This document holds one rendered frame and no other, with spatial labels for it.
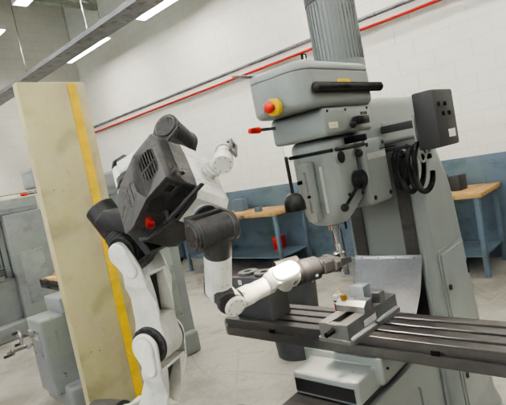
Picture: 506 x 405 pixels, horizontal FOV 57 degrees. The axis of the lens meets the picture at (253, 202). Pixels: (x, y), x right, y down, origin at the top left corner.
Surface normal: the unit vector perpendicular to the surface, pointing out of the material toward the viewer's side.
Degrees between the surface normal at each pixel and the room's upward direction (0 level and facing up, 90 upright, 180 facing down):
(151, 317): 90
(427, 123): 90
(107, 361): 90
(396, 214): 90
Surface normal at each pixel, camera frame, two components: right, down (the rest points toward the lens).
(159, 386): -0.26, 0.55
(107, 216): -0.40, 0.15
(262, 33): -0.66, 0.18
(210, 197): 0.73, 0.00
